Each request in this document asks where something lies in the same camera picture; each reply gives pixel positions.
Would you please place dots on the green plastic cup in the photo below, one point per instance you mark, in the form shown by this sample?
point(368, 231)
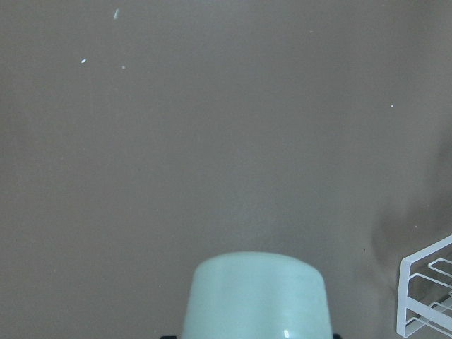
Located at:
point(257, 295)

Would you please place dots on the white wire cup rack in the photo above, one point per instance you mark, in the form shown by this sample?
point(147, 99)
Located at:
point(424, 290)

